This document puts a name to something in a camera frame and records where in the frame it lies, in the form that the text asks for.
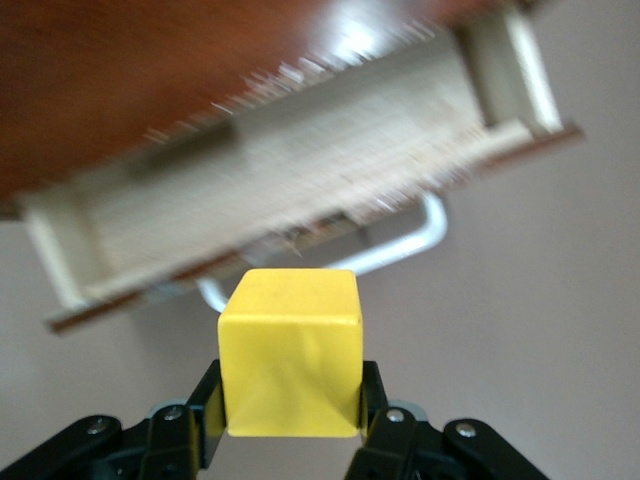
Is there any yellow cube block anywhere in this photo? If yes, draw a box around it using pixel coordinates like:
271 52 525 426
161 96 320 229
217 268 364 439

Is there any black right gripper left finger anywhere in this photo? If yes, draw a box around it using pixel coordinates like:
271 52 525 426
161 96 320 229
0 358 226 480

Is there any dark brown wooden cabinet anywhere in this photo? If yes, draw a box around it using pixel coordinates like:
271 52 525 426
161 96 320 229
0 0 451 221

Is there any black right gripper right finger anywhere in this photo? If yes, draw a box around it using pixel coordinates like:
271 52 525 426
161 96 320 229
344 360 559 480

